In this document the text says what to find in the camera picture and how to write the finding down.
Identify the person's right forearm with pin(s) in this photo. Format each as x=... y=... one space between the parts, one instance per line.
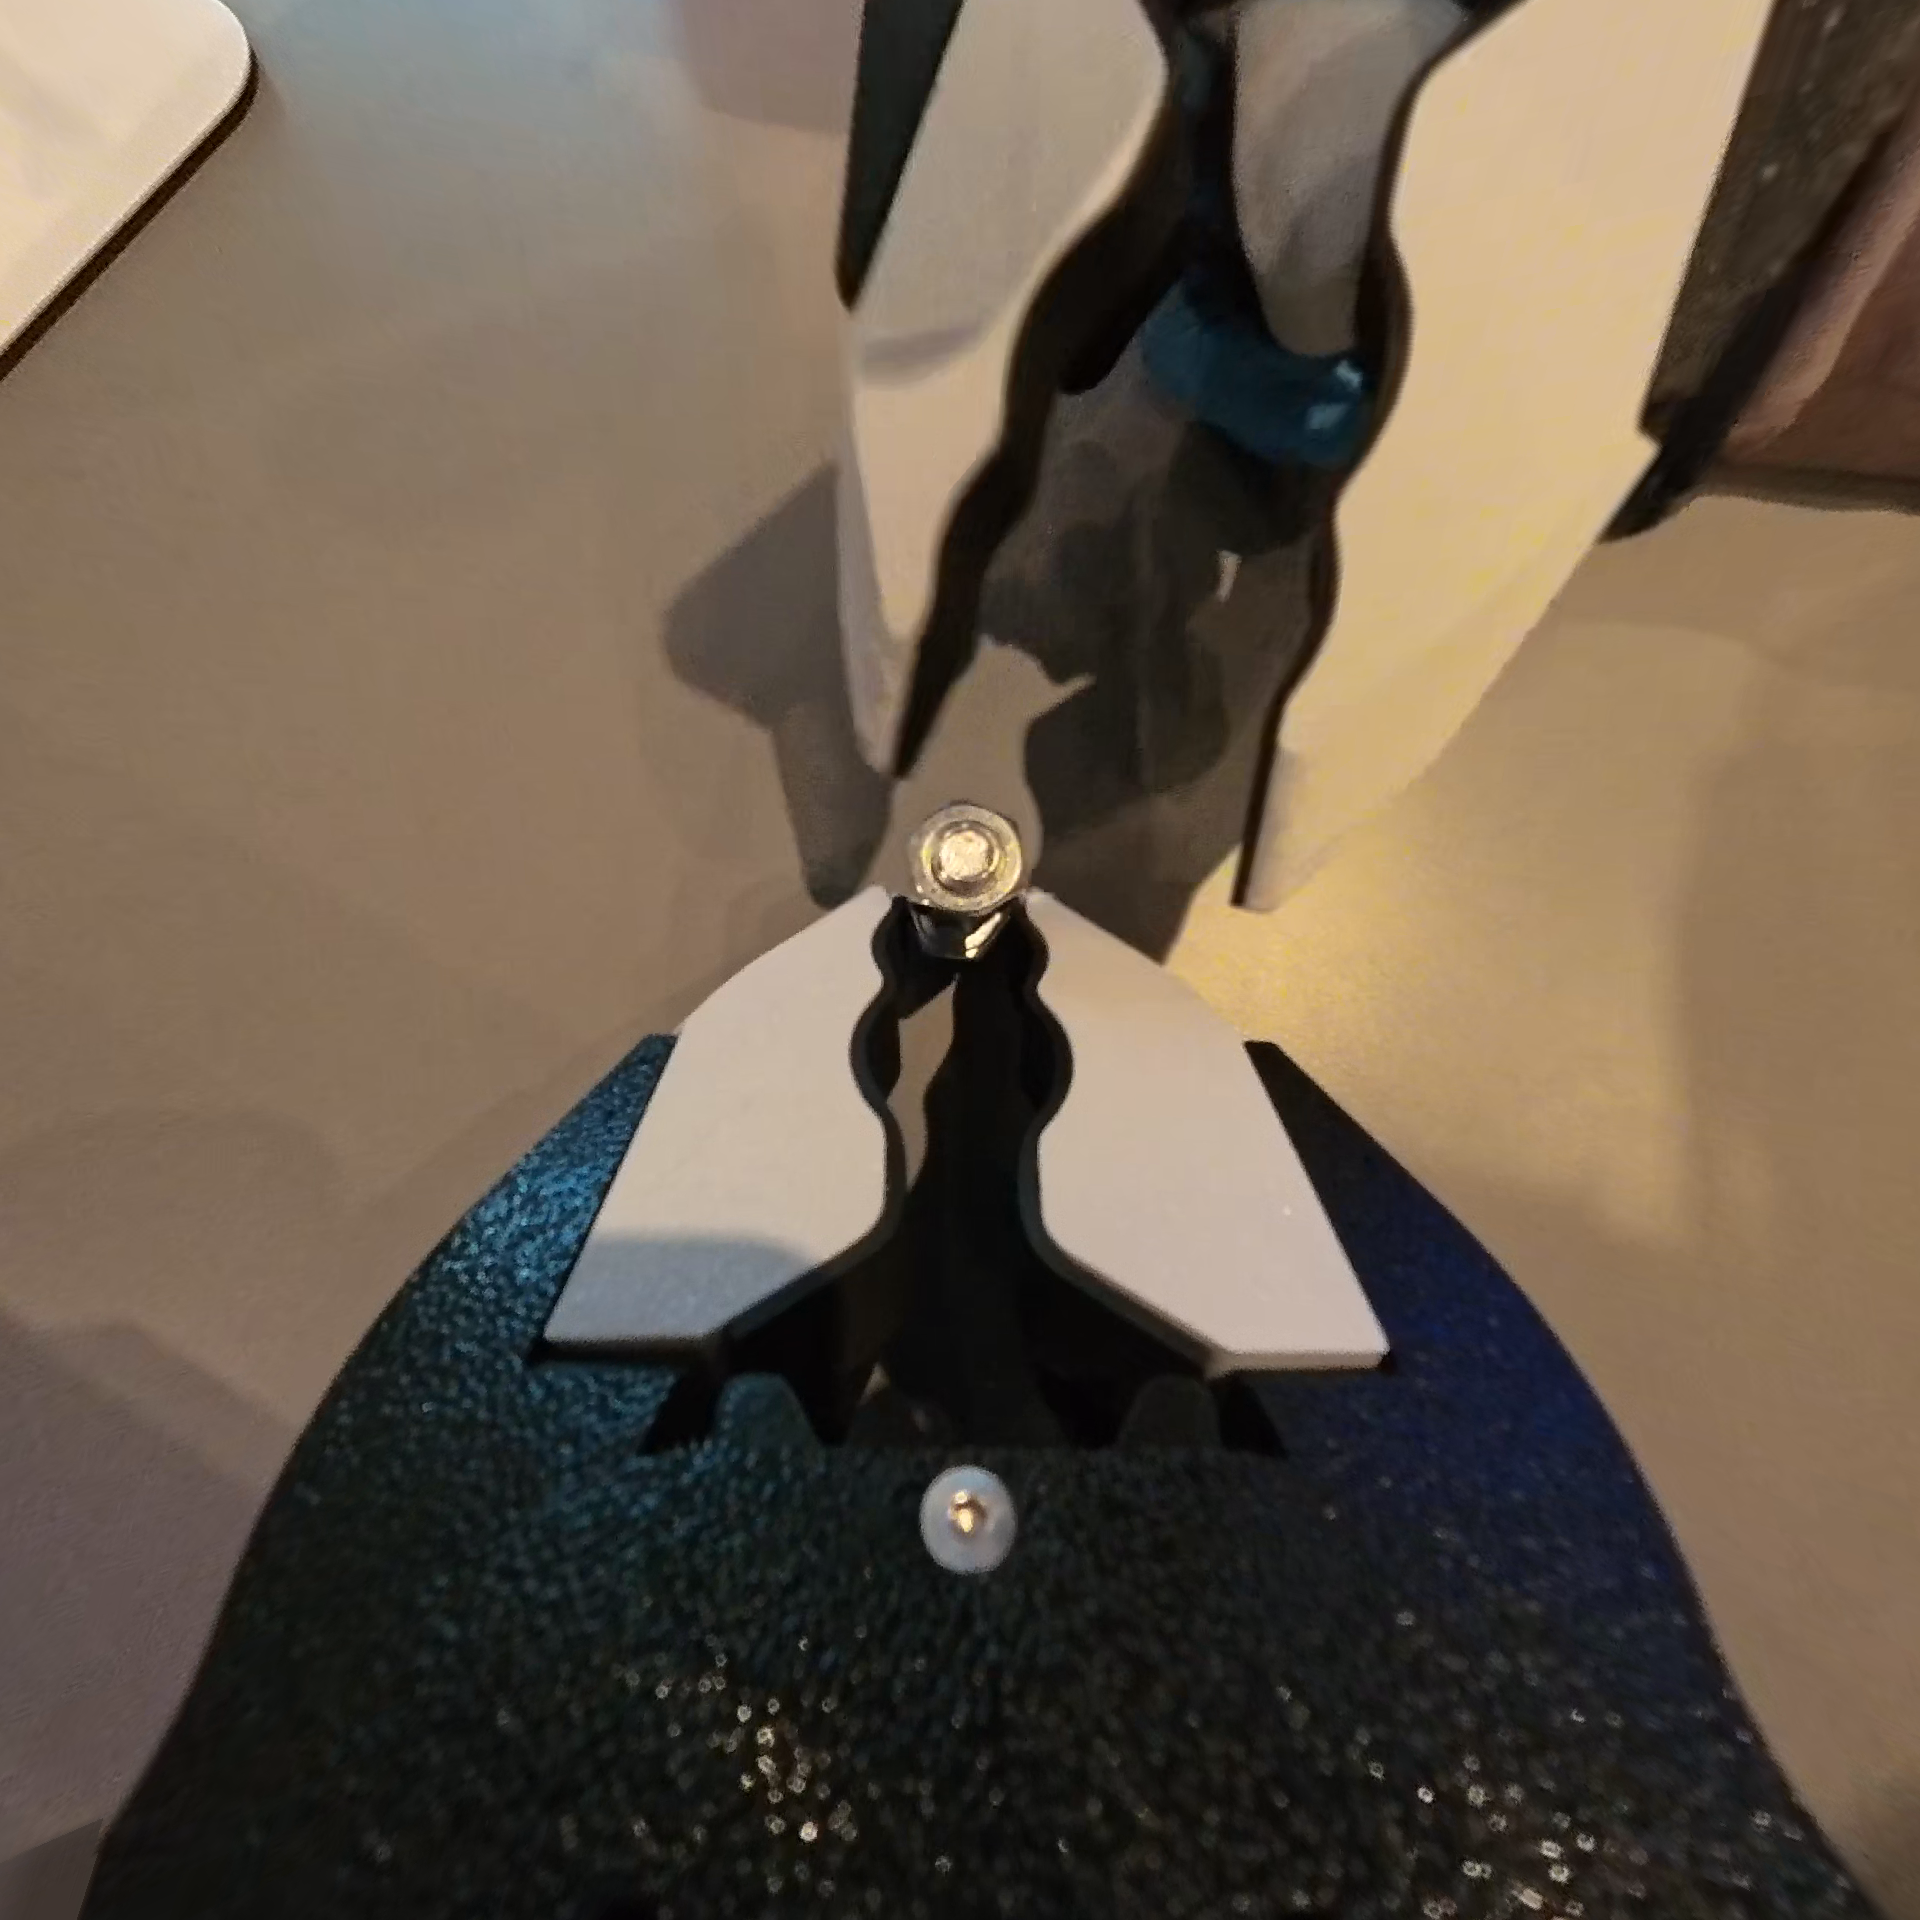
x=1859 y=344

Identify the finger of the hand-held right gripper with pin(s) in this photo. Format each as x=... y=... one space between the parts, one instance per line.
x=1529 y=300
x=990 y=196

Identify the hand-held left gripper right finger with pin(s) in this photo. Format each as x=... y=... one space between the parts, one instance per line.
x=1187 y=1184

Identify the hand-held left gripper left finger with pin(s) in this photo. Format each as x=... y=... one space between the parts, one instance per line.
x=753 y=1170

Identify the wooden board document stand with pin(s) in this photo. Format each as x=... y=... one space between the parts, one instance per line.
x=90 y=124

